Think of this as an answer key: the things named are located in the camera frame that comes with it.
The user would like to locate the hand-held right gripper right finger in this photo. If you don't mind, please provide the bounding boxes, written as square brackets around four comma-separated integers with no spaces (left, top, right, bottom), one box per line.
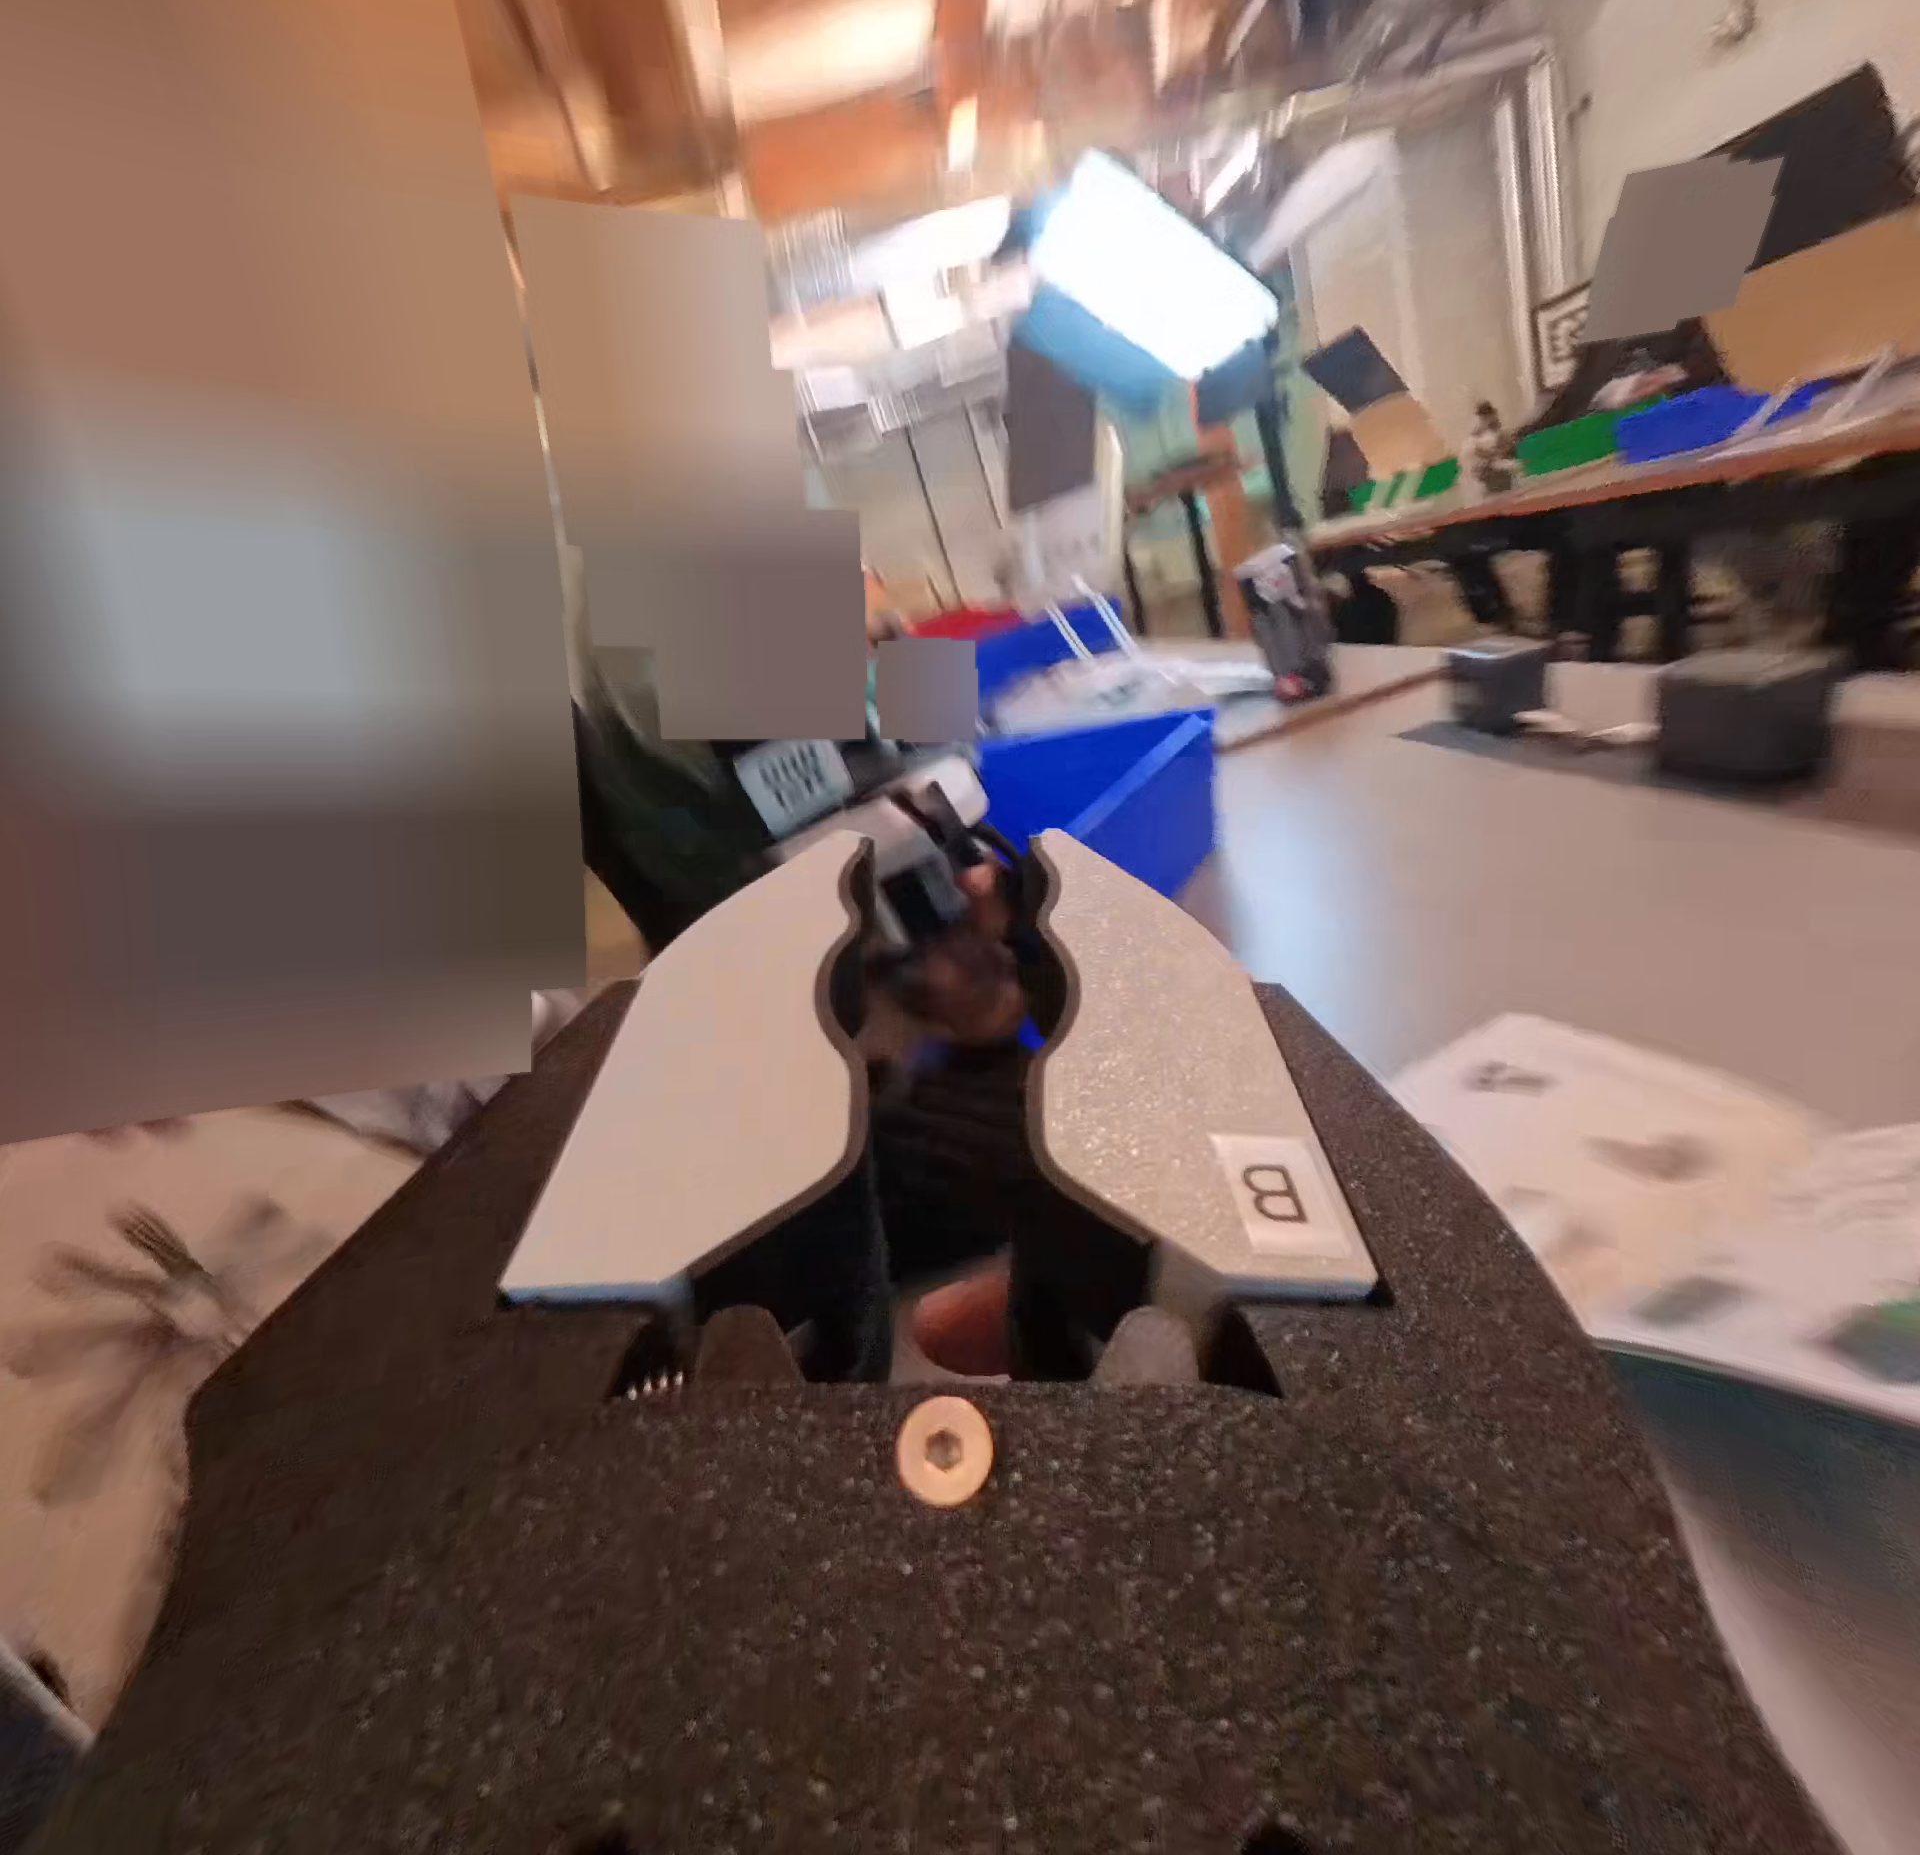
[1027,829,1383,1311]

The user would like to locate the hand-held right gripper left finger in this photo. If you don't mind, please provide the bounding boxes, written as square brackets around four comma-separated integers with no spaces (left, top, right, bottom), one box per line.
[498,833,879,1311]

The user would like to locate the lego instruction booklet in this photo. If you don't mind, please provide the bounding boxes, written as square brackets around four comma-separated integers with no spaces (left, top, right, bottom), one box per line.
[1388,1015,1920,1421]

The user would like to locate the person's left hand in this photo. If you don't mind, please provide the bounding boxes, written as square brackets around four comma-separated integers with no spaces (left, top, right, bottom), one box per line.
[890,863,1070,1049]

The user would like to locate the large blue plastic bin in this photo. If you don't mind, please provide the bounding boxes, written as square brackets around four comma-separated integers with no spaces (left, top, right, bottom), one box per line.
[973,617,1218,901]

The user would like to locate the black red device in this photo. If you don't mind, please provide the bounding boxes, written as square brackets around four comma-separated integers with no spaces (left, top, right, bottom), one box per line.
[1237,544,1340,706]

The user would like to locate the small black box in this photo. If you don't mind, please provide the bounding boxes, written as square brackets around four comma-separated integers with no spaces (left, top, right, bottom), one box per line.
[1444,637,1550,736]

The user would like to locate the floral print garment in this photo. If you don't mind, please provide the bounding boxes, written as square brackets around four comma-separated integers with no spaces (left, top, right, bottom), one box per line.
[0,1075,634,1737]

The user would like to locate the bright light panel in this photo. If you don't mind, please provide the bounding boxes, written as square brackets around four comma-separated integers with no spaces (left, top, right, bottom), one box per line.
[1026,151,1281,385]

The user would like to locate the large black box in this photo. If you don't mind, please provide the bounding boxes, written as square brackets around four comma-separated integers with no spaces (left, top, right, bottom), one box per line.
[1655,653,1846,787]

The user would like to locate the green plastic bin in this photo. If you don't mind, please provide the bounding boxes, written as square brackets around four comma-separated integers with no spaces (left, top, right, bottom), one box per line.
[1512,415,1631,480]

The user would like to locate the teal printed sheet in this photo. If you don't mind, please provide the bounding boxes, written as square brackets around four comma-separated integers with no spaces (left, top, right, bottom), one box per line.
[1597,1344,1920,1855]

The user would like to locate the long wooden workbench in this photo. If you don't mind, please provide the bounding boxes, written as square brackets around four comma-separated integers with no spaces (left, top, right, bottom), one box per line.
[1307,422,1920,661]

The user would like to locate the small blue plastic bin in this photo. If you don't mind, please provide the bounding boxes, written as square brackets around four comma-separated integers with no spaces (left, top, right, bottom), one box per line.
[1618,385,1779,465]

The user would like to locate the cardboard box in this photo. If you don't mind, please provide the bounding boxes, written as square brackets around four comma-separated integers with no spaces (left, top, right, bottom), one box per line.
[1702,213,1920,392]

